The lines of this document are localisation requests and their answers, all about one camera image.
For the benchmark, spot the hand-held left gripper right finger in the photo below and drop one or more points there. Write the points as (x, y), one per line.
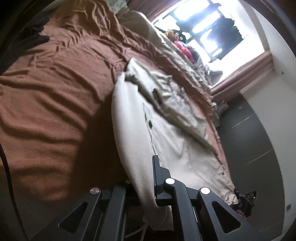
(159, 176)

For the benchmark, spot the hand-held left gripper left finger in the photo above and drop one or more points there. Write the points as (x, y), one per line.
(118, 199)

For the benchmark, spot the beige jacket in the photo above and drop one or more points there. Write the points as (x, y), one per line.
(129, 129)

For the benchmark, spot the pile of clothes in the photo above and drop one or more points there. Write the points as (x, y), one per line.
(203, 67)

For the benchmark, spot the black folded clothes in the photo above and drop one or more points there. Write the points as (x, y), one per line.
(34, 34)

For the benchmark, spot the brown blanket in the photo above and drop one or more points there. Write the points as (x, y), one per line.
(57, 92)

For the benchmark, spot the pink cloth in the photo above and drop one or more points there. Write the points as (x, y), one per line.
(182, 49)

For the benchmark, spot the pink curtain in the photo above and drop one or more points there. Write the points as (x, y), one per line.
(157, 9)
(242, 67)

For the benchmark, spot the black plush toy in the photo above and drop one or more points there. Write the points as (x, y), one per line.
(182, 37)

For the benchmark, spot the brown plush toy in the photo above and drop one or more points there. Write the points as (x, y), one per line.
(171, 34)

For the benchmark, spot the pale pillow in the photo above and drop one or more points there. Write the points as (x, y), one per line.
(119, 5)

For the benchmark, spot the dark hanging pants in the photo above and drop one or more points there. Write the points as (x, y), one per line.
(216, 5)

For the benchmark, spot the window with black frame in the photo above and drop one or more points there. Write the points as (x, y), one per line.
(249, 34)

